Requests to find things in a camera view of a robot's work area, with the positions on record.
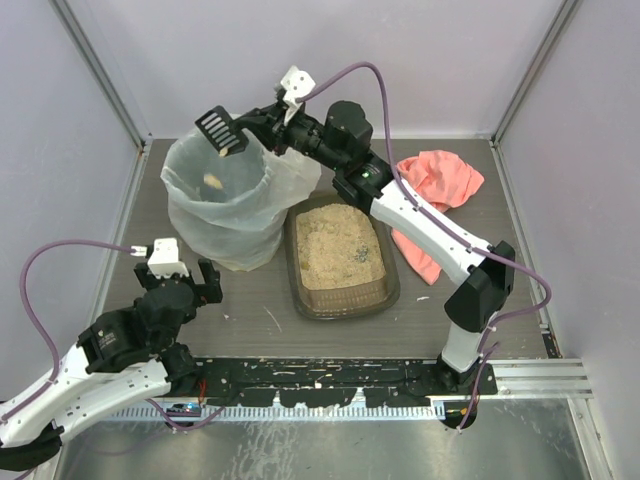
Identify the black slotted litter scoop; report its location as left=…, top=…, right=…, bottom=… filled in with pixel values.
left=194, top=105, right=249, bottom=156

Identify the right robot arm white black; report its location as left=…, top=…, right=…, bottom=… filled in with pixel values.
left=231, top=101, right=515, bottom=390

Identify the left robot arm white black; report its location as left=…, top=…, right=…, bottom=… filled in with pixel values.
left=1, top=259, right=223, bottom=472

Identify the beige cat litter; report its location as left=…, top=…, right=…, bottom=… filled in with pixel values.
left=295, top=203, right=386, bottom=290

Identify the dark translucent litter box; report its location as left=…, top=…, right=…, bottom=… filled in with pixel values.
left=284, top=192, right=400, bottom=320

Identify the translucent plastic trash bag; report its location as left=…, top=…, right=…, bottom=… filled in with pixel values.
left=160, top=128, right=321, bottom=271

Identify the pink cloth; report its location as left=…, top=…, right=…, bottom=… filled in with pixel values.
left=391, top=150, right=485, bottom=286

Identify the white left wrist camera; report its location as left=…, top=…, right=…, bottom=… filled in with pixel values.
left=147, top=238, right=190, bottom=279

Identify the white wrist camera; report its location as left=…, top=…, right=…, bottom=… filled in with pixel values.
left=276, top=65, right=316, bottom=126
left=147, top=238, right=190, bottom=279

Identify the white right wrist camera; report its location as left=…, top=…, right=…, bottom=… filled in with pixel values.
left=276, top=65, right=316, bottom=126

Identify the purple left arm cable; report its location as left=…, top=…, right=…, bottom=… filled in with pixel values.
left=0, top=239, right=241, bottom=441

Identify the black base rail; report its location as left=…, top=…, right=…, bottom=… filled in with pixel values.
left=161, top=358, right=498, bottom=408

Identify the grey slotted cable duct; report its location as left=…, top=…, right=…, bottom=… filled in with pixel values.
left=107, top=399, right=445, bottom=423

